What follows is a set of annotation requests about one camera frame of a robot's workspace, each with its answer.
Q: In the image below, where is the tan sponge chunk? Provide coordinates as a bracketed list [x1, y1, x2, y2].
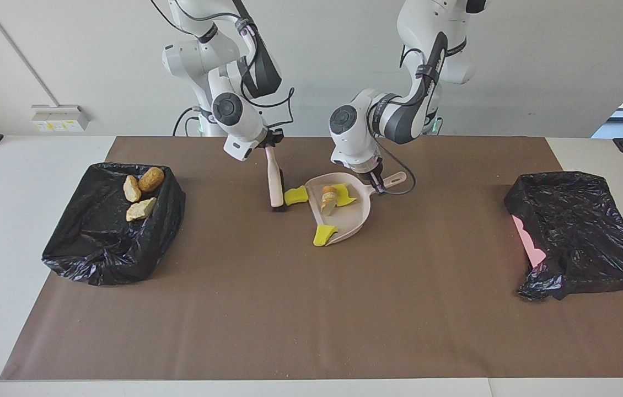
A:
[320, 186, 339, 216]

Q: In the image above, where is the grey wall conduit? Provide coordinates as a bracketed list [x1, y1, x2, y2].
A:
[0, 0, 61, 108]

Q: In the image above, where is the pink box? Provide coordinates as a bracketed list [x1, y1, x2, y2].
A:
[512, 215, 547, 270]

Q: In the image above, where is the pale pink plastic dustpan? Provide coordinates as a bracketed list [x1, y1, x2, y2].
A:
[305, 171, 407, 246]

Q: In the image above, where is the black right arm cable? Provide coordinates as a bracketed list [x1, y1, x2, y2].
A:
[149, 0, 296, 130]

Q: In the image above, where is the black bag lined bin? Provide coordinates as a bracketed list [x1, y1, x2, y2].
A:
[41, 162, 186, 286]

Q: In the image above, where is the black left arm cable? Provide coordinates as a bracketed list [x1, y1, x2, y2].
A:
[375, 33, 450, 196]

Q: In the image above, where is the pale crusty bread chunk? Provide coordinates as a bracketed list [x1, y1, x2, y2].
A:
[126, 197, 157, 222]

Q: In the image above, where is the black right base cable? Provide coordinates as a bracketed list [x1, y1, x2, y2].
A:
[173, 106, 202, 137]

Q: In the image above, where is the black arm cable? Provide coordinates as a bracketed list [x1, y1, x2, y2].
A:
[149, 0, 296, 130]
[375, 33, 450, 196]

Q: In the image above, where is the black bag over pink box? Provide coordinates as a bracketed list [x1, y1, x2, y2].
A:
[503, 171, 623, 302]

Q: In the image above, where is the brown oval bread roll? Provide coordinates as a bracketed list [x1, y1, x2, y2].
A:
[138, 167, 165, 192]

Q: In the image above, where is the yellow sponge piece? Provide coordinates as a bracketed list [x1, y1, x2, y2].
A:
[335, 184, 357, 207]
[284, 186, 309, 206]
[313, 224, 339, 247]

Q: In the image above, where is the white wall socket box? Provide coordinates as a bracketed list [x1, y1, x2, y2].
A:
[31, 105, 90, 132]

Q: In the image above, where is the beige brush with black bristles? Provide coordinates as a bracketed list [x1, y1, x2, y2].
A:
[265, 146, 286, 213]

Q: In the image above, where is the brown paper table mat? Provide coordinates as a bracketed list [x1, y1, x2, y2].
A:
[0, 136, 623, 381]

